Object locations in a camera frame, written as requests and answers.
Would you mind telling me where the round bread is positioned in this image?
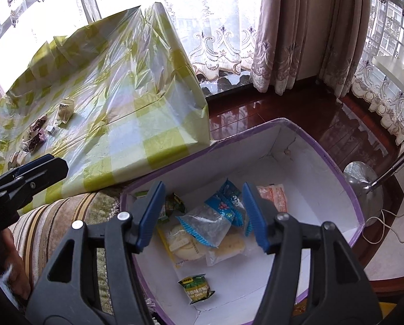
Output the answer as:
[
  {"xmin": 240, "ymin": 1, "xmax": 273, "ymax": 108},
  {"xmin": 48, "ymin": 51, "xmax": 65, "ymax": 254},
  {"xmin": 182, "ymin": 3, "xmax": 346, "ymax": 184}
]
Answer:
[{"xmin": 156, "ymin": 222, "xmax": 216, "ymax": 271}]

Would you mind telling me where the green yellow snack packet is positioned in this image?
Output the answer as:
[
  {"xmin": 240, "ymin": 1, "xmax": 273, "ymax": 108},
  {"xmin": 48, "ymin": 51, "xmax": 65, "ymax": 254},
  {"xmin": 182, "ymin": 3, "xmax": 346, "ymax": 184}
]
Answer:
[{"xmin": 178, "ymin": 274, "xmax": 216, "ymax": 305}]

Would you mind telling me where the white round table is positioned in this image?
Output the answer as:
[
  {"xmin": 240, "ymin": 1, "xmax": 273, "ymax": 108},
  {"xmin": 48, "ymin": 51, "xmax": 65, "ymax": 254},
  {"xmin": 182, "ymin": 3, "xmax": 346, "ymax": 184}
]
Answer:
[{"xmin": 371, "ymin": 54, "xmax": 404, "ymax": 92}]

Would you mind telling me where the maroon snack packet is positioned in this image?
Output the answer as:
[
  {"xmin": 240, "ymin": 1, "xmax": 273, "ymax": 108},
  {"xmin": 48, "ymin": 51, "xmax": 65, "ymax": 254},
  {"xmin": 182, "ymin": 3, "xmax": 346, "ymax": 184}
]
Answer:
[{"xmin": 27, "ymin": 115, "xmax": 48, "ymax": 134}]

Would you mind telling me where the white cable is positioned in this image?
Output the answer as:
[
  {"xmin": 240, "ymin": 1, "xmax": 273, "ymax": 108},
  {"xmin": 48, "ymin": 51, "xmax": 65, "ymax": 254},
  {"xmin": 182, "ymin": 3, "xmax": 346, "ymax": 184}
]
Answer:
[{"xmin": 363, "ymin": 206, "xmax": 404, "ymax": 244}]

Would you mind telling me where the blue snack packet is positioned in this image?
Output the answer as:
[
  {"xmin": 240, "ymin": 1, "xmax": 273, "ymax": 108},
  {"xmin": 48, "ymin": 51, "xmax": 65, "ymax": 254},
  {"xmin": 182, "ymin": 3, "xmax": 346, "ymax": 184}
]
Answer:
[{"xmin": 205, "ymin": 178, "xmax": 245, "ymax": 227}]

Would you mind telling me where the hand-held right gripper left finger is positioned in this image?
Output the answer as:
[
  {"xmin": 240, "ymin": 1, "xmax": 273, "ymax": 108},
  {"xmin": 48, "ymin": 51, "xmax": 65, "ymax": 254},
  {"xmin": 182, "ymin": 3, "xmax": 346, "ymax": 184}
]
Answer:
[{"xmin": 26, "ymin": 180, "xmax": 167, "ymax": 325}]

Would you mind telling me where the bread packet with orange label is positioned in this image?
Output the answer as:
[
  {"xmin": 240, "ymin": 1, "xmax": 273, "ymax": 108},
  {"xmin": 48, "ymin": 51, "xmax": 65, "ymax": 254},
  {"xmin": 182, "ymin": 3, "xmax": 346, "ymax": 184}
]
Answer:
[{"xmin": 256, "ymin": 183, "xmax": 289, "ymax": 215}]

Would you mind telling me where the chrome floor stand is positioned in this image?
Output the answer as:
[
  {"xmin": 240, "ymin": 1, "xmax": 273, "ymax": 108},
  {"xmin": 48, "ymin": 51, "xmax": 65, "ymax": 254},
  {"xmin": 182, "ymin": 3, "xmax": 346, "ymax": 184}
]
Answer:
[{"xmin": 343, "ymin": 135, "xmax": 404, "ymax": 217}]

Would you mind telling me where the yellow checkered plastic tablecloth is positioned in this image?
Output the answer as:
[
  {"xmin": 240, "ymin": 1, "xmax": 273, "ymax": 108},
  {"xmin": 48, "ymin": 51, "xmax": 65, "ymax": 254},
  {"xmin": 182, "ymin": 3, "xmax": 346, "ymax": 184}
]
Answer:
[{"xmin": 0, "ymin": 3, "xmax": 211, "ymax": 207}]

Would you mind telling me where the person's left hand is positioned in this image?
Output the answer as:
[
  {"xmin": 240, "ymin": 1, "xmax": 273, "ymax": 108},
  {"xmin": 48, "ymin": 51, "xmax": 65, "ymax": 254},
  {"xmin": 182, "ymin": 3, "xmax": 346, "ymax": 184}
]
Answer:
[{"xmin": 0, "ymin": 227, "xmax": 31, "ymax": 300}]

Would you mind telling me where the clear nut snack packet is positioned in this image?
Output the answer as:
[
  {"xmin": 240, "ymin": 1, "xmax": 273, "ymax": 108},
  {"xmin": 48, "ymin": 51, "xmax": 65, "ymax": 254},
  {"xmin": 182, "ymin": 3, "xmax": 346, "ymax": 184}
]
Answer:
[{"xmin": 21, "ymin": 138, "xmax": 41, "ymax": 153}]

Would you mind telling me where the small white pastry packet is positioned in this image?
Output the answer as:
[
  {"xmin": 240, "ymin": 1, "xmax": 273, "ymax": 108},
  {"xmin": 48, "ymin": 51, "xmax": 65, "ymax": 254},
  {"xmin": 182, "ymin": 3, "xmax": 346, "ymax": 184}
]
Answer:
[{"xmin": 8, "ymin": 151, "xmax": 28, "ymax": 170}]

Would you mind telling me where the brown green snack packet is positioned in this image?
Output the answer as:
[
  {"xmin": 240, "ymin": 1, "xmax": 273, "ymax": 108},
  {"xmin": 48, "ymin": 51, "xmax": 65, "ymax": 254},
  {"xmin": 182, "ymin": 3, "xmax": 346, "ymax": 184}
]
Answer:
[{"xmin": 159, "ymin": 193, "xmax": 186, "ymax": 222}]

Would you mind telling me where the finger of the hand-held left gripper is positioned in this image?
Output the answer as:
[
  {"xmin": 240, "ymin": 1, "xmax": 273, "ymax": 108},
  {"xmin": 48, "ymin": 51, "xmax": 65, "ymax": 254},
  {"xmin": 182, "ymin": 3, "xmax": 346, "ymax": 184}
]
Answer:
[
  {"xmin": 5, "ymin": 158, "xmax": 69, "ymax": 207},
  {"xmin": 0, "ymin": 154, "xmax": 55, "ymax": 193}
]

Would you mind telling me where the white cardboard box purple rim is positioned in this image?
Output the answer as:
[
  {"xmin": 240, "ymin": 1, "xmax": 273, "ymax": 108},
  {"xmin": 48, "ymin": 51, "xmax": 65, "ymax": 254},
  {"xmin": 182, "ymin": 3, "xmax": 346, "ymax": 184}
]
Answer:
[{"xmin": 120, "ymin": 118, "xmax": 365, "ymax": 325}]

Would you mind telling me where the lace curtain with purple flowers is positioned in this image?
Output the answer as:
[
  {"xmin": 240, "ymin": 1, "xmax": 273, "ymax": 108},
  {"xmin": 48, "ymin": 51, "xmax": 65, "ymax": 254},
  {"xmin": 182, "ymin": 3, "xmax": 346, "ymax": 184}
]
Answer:
[{"xmin": 0, "ymin": 0, "xmax": 91, "ymax": 51}]

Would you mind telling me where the yellow object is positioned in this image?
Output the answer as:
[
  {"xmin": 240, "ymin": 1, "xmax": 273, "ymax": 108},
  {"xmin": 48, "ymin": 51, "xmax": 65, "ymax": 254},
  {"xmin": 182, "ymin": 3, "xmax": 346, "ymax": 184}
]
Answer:
[{"xmin": 374, "ymin": 303, "xmax": 404, "ymax": 325}]

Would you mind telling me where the striped sofa cushion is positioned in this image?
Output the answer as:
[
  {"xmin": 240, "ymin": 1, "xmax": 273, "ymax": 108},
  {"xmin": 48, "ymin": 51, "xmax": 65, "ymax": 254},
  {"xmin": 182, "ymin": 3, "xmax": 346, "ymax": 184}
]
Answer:
[{"xmin": 5, "ymin": 191, "xmax": 148, "ymax": 325}]

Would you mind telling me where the clear blue-edged snack packet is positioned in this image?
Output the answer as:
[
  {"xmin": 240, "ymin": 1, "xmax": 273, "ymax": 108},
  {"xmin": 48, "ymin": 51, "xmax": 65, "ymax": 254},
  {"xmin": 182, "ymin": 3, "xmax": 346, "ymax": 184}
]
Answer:
[{"xmin": 175, "ymin": 206, "xmax": 234, "ymax": 248}]

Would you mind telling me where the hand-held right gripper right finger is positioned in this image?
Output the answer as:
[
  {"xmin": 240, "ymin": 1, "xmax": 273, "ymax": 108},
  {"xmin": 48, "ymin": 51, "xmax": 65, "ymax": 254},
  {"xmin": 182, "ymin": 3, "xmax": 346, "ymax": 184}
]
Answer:
[{"xmin": 242, "ymin": 182, "xmax": 383, "ymax": 325}]

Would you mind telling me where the long clear pastry packet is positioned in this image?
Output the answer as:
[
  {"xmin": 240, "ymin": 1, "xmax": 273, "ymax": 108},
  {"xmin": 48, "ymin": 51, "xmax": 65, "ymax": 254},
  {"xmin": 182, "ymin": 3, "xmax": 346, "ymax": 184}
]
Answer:
[{"xmin": 205, "ymin": 227, "xmax": 248, "ymax": 267}]

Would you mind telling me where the pink patterned curtain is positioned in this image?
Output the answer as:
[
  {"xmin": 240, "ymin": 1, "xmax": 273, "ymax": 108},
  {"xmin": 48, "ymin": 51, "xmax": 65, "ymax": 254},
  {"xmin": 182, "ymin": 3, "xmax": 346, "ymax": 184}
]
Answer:
[{"xmin": 249, "ymin": 0, "xmax": 379, "ymax": 99}]

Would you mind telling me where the white embroidered lace curtain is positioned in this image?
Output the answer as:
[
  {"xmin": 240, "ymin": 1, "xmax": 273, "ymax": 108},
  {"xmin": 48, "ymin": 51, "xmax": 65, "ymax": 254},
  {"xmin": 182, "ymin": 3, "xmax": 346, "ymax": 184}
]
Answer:
[{"xmin": 161, "ymin": 0, "xmax": 267, "ymax": 75}]

